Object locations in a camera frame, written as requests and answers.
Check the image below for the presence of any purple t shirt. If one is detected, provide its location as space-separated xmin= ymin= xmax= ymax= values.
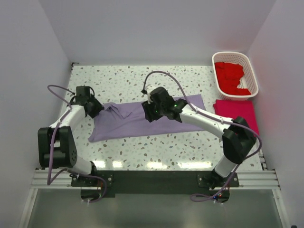
xmin=88 ymin=102 xmax=203 ymax=143

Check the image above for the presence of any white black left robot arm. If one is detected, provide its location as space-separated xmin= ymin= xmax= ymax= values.
xmin=38 ymin=85 xmax=104 ymax=175

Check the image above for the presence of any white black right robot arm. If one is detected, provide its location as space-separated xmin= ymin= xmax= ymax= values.
xmin=142 ymin=86 xmax=257 ymax=178

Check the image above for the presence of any folded pink t shirt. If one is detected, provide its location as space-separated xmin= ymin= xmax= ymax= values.
xmin=213 ymin=100 xmax=259 ymax=135

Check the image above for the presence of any red t shirt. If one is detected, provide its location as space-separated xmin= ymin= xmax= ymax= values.
xmin=215 ymin=62 xmax=251 ymax=96

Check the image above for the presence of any white perforated plastic basket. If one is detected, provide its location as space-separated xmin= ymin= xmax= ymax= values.
xmin=212 ymin=51 xmax=259 ymax=101

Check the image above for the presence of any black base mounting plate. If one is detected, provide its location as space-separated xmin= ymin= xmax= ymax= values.
xmin=70 ymin=171 xmax=240 ymax=202

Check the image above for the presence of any aluminium right side rail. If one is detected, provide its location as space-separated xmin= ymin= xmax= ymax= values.
xmin=258 ymin=151 xmax=268 ymax=171

